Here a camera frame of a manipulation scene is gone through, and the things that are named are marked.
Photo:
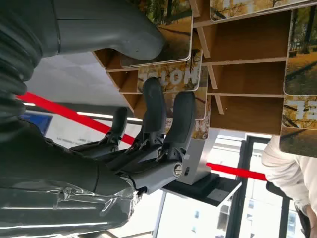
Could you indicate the grey kiosk stand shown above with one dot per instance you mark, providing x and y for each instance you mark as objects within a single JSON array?
[{"x": 198, "y": 157}]

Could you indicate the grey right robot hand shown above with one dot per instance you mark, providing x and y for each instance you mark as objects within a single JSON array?
[{"x": 62, "y": 170}]

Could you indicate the red boundary stripe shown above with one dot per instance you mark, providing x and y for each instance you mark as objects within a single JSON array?
[{"x": 99, "y": 127}]

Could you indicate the person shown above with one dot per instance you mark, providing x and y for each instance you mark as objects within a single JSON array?
[{"x": 284, "y": 170}]

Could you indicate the wooden card holder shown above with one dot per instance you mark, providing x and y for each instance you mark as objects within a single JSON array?
[{"x": 247, "y": 39}]

